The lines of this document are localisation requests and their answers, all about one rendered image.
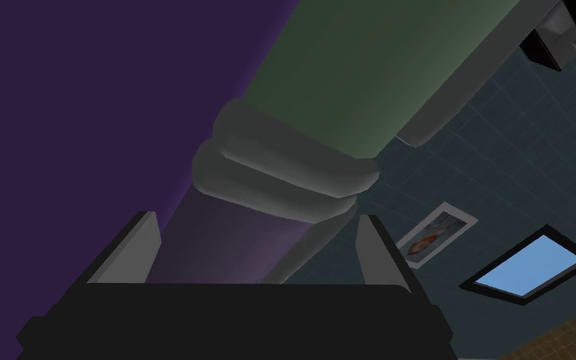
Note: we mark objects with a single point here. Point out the green door leaf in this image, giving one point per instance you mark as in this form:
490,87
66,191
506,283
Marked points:
368,70

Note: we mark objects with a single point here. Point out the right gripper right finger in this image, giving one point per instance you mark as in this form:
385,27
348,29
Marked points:
380,255

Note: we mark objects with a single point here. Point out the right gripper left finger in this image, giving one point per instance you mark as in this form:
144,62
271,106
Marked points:
130,252

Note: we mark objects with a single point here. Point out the white framed wall picture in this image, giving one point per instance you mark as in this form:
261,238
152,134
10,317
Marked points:
438,235

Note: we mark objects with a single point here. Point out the black framed window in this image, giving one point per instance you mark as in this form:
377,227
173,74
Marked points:
530,265

